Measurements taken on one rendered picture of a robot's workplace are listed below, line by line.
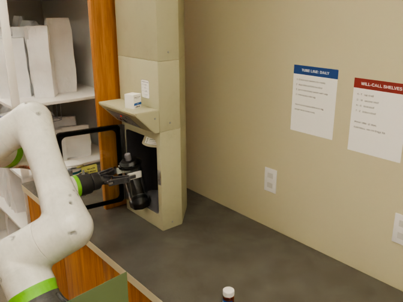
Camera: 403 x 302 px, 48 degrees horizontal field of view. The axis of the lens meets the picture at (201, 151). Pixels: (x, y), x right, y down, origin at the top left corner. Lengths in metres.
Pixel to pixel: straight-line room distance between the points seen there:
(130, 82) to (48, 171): 0.85
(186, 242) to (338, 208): 0.66
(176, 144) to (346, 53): 0.80
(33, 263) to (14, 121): 0.45
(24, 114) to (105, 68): 0.78
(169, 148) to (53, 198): 0.82
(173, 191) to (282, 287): 0.66
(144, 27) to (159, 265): 0.97
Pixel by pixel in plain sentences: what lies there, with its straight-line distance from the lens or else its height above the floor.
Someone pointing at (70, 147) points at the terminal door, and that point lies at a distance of 2.13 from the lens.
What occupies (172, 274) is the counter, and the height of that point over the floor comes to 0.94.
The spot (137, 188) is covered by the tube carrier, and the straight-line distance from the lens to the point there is 2.07.
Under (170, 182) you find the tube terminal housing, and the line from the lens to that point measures 2.04.
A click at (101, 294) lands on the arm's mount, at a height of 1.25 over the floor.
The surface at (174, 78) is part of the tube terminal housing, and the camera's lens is 1.94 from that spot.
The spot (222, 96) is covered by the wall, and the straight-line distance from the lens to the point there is 2.23.
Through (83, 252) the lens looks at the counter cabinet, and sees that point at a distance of 2.28.
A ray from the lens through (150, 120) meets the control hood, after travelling 1.90.
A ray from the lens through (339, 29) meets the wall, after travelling 1.78.
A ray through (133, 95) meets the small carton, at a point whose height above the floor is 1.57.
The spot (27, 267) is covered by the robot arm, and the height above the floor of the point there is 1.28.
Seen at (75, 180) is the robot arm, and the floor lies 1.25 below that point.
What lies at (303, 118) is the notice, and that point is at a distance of 1.91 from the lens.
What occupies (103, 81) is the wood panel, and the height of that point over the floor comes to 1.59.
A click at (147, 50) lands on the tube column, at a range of 1.93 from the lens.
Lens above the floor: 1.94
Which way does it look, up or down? 18 degrees down
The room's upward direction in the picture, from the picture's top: straight up
